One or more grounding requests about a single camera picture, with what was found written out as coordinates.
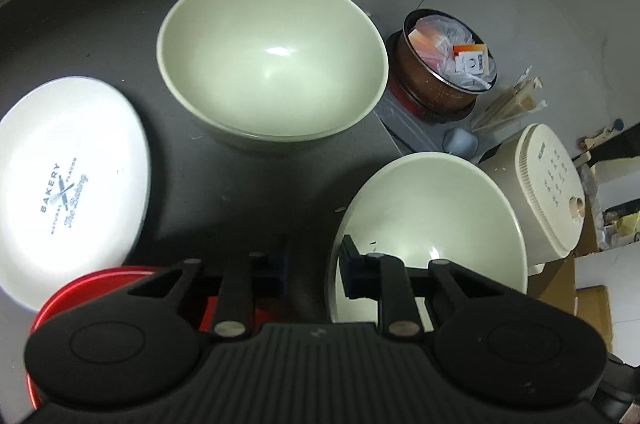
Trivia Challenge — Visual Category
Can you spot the white Bakery deep plate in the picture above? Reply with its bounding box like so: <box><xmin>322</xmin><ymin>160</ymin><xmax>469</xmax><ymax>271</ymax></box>
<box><xmin>1</xmin><ymin>76</ymin><xmax>151</xmax><ymax>311</ymax></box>

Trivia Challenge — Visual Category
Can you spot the copper inner cooking pot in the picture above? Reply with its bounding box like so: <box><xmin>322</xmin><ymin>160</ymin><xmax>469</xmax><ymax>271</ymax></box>
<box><xmin>387</xmin><ymin>9</ymin><xmax>498</xmax><ymax>124</ymax></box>

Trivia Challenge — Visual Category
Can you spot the cream bowl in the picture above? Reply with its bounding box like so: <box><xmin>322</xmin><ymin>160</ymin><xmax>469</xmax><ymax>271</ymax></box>
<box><xmin>326</xmin><ymin>151</ymin><xmax>531</xmax><ymax>330</ymax></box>
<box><xmin>156</xmin><ymin>0</ymin><xmax>390</xmax><ymax>151</ymax></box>

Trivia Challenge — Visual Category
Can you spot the red and black bowl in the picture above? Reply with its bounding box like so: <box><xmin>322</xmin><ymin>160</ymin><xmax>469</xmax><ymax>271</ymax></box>
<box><xmin>25</xmin><ymin>266</ymin><xmax>166</xmax><ymax>412</ymax></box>

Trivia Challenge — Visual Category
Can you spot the cream rice cooker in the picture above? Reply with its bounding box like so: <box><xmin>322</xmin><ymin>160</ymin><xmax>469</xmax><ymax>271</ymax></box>
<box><xmin>480</xmin><ymin>124</ymin><xmax>586</xmax><ymax>276</ymax></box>

